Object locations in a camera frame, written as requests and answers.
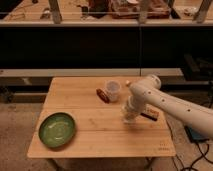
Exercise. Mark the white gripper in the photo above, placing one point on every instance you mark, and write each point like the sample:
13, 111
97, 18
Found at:
131, 111

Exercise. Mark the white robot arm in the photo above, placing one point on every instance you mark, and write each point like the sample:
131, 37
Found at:
147, 91

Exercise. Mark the wooden table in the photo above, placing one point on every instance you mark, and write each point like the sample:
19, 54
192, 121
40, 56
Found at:
101, 131

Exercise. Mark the long grey shelf bench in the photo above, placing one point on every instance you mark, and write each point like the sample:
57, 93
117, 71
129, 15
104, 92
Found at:
89, 72

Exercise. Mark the green round plate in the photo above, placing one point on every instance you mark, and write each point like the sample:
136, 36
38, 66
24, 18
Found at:
57, 130

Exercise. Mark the brown tray with items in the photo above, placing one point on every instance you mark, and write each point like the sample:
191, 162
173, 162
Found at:
131, 9

